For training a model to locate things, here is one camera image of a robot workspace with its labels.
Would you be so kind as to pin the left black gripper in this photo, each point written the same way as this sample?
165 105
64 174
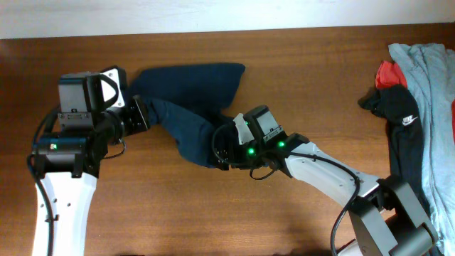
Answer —
137 109

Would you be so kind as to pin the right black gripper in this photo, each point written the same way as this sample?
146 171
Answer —
224 145

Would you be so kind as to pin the navy blue shorts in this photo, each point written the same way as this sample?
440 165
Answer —
187 101

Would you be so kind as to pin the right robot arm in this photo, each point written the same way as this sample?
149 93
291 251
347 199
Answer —
379 216

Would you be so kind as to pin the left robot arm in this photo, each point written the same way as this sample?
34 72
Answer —
68 148

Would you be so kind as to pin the black nike garment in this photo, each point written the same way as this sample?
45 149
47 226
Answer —
404 133

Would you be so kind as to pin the red garment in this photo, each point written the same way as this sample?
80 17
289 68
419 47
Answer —
388 75

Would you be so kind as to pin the light grey t-shirt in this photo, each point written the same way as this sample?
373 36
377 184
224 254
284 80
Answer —
429 72

